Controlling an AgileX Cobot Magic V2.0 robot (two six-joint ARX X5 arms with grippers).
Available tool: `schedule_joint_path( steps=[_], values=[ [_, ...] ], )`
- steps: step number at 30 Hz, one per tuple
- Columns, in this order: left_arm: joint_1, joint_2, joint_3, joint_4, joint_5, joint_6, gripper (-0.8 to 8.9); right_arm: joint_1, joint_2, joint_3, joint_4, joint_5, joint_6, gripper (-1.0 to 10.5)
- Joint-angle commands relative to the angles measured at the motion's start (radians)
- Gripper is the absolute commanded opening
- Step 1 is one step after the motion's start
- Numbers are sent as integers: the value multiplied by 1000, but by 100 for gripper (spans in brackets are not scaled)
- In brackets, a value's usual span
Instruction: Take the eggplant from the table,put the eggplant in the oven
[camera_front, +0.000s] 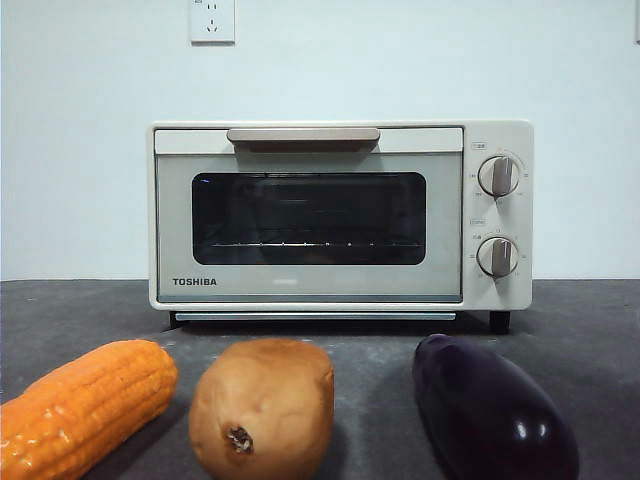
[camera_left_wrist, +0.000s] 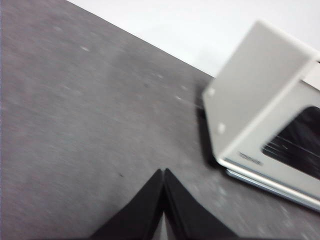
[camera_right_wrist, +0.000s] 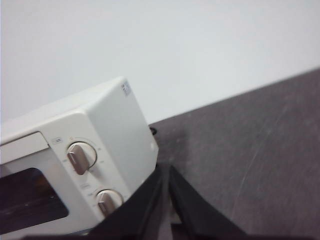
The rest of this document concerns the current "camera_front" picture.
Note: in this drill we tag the oven temperature knob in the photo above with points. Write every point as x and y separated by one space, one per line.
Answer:
498 175

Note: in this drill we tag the white wall socket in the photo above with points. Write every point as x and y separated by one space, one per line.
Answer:
212 27

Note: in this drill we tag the metal oven crumb tray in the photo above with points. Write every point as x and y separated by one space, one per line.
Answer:
315 316

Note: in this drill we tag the oven timer knob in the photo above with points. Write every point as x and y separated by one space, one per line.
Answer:
498 257

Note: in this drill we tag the cream Toshiba toaster oven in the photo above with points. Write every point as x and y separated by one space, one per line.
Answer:
500 135

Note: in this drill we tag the orange corn cob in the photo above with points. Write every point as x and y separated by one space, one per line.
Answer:
85 400

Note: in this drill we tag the black oven foot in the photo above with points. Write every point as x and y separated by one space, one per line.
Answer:
500 322

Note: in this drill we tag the brown potato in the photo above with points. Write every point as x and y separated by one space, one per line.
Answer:
270 395

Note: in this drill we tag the purple eggplant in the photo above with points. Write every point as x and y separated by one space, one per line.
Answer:
490 410

